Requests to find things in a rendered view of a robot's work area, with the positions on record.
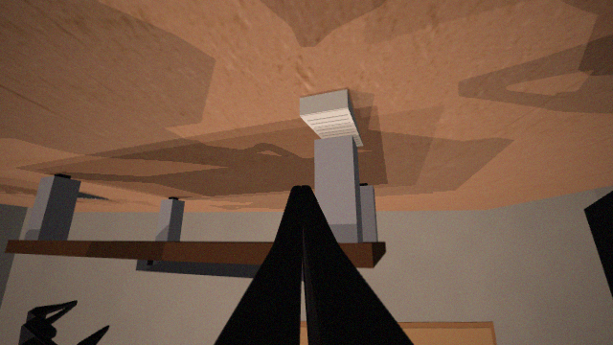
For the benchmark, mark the brown wooden stand with grey legs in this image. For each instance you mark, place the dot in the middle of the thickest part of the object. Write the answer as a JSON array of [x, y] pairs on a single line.
[[337, 191]]

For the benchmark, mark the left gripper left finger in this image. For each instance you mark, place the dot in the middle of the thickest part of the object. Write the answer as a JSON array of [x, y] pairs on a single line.
[[269, 312]]

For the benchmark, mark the grey network switch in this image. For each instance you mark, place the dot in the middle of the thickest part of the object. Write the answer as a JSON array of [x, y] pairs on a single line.
[[211, 269]]

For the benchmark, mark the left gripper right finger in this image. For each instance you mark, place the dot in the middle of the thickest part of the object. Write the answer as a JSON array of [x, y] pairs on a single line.
[[349, 312]]

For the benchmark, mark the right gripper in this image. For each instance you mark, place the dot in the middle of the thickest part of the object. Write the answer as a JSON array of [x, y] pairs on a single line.
[[37, 330]]

